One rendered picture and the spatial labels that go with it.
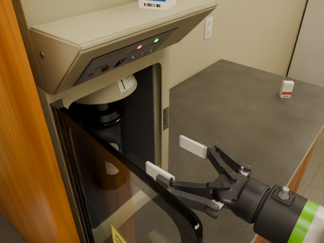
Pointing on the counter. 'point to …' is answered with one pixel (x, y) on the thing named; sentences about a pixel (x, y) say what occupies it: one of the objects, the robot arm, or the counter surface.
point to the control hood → (107, 36)
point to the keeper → (165, 118)
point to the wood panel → (28, 148)
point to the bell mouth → (111, 92)
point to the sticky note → (116, 236)
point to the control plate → (111, 59)
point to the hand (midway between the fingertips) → (171, 156)
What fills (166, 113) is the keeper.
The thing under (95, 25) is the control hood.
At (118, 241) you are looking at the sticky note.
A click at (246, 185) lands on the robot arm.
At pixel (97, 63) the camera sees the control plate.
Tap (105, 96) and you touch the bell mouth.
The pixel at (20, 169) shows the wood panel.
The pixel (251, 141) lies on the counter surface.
